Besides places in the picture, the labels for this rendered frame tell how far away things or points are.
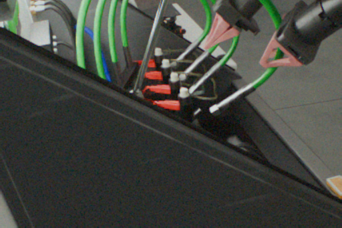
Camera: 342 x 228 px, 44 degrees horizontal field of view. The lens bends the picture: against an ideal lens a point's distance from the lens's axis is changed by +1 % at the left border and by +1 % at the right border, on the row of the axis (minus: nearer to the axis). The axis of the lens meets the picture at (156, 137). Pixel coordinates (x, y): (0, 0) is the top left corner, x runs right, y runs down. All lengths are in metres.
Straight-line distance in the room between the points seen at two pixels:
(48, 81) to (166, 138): 0.16
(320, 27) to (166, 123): 0.30
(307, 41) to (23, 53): 0.44
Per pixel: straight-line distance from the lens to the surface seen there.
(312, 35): 0.70
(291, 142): 1.03
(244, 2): 0.83
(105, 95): 0.48
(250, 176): 0.60
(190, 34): 1.59
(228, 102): 0.81
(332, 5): 0.68
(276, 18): 0.74
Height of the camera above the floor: 1.56
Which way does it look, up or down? 34 degrees down
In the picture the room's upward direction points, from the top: 10 degrees counter-clockwise
